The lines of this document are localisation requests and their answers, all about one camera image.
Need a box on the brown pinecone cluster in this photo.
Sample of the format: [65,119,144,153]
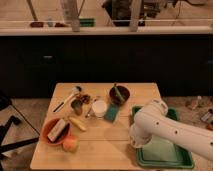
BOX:
[78,94,91,104]

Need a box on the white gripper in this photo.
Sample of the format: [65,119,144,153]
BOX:
[129,124,152,148]

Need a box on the black chair frame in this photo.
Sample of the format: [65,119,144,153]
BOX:
[0,91,41,171]

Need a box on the orange apple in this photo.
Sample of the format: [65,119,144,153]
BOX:
[63,136,78,152]

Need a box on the dark cabinet counter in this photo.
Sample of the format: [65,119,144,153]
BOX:
[0,28,213,98]

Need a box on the yellow banana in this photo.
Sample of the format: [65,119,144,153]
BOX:
[68,117,87,131]

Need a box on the orange bowl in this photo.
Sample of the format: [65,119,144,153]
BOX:
[41,118,70,146]

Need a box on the teal sponge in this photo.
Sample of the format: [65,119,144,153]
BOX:
[104,104,119,122]

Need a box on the white cup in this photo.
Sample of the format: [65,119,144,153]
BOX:
[92,100,107,118]

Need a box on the white and brown box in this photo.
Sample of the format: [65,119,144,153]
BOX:
[47,119,68,142]

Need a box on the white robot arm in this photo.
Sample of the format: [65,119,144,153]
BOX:
[129,99,213,162]

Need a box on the green plastic tray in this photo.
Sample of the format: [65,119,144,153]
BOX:
[131,105,196,169]

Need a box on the dark red bowl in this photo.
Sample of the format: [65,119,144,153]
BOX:
[109,86,130,106]

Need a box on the metal spoon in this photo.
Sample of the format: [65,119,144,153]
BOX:
[85,96,100,118]

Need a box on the green vegetable in bowl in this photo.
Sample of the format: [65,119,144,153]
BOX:
[113,83,123,102]

